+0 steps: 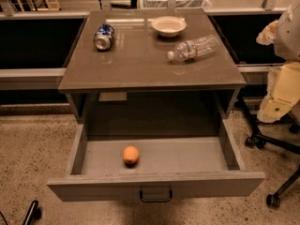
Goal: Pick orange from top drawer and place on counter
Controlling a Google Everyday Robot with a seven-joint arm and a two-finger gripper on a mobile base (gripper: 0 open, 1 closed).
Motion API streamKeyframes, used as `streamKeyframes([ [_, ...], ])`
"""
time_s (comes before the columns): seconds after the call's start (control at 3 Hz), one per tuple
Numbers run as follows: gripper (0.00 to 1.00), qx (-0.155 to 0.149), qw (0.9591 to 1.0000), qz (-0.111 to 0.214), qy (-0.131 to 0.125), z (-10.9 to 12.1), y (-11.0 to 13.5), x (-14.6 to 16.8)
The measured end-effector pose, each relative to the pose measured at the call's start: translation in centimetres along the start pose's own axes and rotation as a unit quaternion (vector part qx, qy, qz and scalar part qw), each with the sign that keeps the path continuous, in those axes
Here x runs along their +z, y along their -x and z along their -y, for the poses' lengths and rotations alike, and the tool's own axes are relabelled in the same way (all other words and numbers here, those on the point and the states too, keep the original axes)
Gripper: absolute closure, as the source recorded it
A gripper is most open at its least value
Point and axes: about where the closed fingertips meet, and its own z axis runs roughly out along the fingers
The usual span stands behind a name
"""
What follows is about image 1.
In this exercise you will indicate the black drawer handle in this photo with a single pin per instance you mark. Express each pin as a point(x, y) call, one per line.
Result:
point(163, 197)

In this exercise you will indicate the open grey top drawer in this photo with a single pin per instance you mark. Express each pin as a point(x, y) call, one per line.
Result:
point(209, 166)

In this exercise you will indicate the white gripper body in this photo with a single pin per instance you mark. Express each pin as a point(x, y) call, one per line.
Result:
point(289, 39)

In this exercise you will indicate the crushed blue soda can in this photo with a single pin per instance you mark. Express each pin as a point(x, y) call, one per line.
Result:
point(103, 38)

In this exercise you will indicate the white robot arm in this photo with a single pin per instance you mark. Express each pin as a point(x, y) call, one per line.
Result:
point(287, 40)

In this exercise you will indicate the wire mesh basket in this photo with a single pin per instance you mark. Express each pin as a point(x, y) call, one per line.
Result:
point(145, 4)

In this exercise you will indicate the white paper bowl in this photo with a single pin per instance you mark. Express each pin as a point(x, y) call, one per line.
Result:
point(168, 26)

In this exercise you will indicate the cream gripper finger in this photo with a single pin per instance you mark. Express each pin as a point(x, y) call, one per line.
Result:
point(271, 111)
point(268, 34)

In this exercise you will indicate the clear plastic water bottle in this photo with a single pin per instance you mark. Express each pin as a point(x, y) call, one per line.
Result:
point(193, 48)

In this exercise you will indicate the black wheeled leg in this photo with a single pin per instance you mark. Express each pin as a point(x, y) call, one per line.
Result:
point(33, 213)

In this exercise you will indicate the orange fruit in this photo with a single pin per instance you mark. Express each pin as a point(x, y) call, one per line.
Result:
point(130, 155)

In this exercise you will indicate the grey cabinet counter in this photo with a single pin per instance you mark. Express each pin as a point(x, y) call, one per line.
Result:
point(137, 59)

